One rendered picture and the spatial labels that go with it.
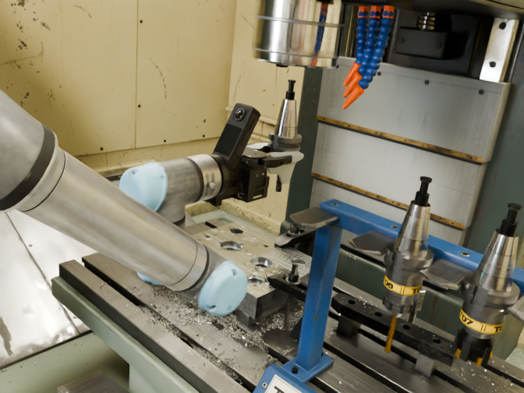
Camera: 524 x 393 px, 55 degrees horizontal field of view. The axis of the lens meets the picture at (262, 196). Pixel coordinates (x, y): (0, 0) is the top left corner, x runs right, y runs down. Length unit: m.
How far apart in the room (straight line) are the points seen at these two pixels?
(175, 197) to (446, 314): 0.87
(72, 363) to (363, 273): 0.81
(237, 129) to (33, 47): 1.02
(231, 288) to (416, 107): 0.76
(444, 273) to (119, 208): 0.41
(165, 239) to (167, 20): 1.46
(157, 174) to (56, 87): 1.09
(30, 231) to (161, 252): 1.14
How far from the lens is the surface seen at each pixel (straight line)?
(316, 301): 0.89
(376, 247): 0.73
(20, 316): 1.54
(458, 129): 1.26
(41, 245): 1.71
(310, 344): 0.93
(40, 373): 1.42
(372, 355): 1.06
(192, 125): 2.16
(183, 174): 0.78
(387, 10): 0.81
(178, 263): 0.65
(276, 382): 0.87
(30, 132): 0.52
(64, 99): 1.83
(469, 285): 0.67
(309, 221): 0.77
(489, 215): 1.32
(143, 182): 0.74
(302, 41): 0.87
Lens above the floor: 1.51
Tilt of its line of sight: 20 degrees down
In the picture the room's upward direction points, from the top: 6 degrees clockwise
